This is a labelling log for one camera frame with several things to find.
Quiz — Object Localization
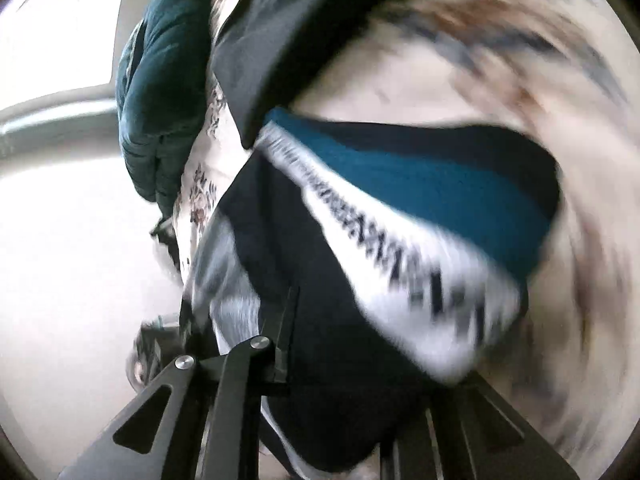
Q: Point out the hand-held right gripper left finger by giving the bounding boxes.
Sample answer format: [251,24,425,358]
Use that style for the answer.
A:
[57,284,302,480]

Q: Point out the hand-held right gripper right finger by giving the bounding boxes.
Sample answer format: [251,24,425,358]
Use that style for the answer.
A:
[379,374,552,480]

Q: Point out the striped knit sweater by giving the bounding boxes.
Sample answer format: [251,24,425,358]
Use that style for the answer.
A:
[179,106,562,480]

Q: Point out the folded black garment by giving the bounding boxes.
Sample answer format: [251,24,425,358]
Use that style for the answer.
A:
[206,0,397,150]

